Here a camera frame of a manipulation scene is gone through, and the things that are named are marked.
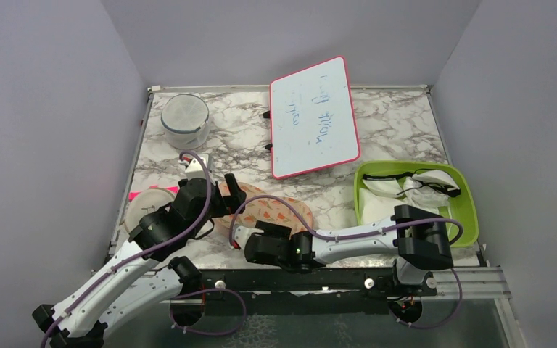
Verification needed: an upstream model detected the floral mesh laundry bag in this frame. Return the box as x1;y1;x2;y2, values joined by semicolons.
213;181;314;237

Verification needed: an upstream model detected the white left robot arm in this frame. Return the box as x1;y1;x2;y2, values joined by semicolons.
32;173;246;347

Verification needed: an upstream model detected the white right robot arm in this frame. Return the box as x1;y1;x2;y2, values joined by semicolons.
232;204;454;295

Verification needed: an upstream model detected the beige cylindrical mesh laundry bag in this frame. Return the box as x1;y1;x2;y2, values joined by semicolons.
123;195;175;233

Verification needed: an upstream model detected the white cylindrical mesh bag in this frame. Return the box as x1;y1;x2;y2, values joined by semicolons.
160;94;210;150

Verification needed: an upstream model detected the white bra in tray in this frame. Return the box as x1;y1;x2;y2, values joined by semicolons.
358;168;461;224

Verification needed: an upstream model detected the pink sticky note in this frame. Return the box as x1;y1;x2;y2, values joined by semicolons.
128;185;179;202

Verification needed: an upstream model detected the pink framed whiteboard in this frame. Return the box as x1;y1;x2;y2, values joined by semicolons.
269;56;361;179

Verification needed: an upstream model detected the green plastic tray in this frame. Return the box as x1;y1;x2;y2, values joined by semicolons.
353;160;479;247

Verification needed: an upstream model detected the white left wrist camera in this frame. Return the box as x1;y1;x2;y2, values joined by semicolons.
179;154;213;180

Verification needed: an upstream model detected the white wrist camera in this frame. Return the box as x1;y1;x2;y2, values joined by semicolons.
232;225;261;249
179;154;213;180

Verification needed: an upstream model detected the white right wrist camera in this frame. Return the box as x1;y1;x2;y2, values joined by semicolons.
232;225;261;249

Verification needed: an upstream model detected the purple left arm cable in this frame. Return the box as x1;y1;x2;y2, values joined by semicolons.
39;150;213;348

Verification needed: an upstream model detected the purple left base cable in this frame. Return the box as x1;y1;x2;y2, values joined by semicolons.
168;288;248;337

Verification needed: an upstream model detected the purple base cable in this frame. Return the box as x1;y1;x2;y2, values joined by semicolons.
168;288;248;337
387;268;464;331

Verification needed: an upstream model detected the black mounting rail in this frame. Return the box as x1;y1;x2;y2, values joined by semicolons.
153;261;438;317

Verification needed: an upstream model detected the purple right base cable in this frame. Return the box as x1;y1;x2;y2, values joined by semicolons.
387;268;464;331

